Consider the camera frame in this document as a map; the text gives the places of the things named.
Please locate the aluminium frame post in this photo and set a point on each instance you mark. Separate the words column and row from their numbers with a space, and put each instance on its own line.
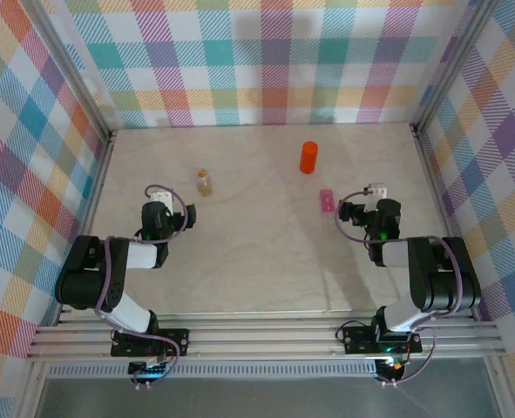
column 69, row 65
column 453, row 65

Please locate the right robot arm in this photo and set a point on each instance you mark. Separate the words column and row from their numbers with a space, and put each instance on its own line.
column 449, row 278

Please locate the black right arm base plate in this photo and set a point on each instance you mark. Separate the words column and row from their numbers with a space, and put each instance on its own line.
column 359, row 339

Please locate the pink plastic test tube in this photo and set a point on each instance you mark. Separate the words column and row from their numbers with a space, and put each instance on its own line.
column 327, row 201

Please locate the orange pill bottle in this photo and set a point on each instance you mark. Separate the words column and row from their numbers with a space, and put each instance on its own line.
column 308, row 163

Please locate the aluminium side rail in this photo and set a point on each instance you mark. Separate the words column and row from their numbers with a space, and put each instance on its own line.
column 443, row 217
column 87, row 217

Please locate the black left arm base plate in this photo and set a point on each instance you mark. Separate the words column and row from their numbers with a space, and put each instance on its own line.
column 174, row 339

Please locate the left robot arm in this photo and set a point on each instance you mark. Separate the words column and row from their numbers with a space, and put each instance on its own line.
column 87, row 278

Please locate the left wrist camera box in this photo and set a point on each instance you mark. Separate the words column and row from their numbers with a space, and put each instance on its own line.
column 161, row 201

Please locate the black controller board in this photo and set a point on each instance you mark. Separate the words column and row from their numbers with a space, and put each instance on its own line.
column 148, row 370
column 392, row 366

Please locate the aluminium mounting rail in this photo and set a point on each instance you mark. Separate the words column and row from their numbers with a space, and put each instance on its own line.
column 261, row 341

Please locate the clear glass vial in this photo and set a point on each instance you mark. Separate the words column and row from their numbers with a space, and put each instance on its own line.
column 205, row 186

